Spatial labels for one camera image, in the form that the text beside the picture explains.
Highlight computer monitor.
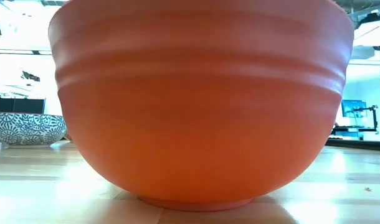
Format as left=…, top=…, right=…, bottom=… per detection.
left=341, top=99, right=368, bottom=118

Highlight black background cabinet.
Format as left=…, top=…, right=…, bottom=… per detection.
left=0, top=97, right=47, bottom=114

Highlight black table frame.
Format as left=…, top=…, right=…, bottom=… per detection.
left=325, top=138, right=380, bottom=152

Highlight coral pink bowl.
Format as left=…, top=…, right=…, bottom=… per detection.
left=47, top=0, right=355, bottom=212

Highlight white bowl with blue floral print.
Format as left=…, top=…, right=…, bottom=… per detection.
left=0, top=111, right=67, bottom=148

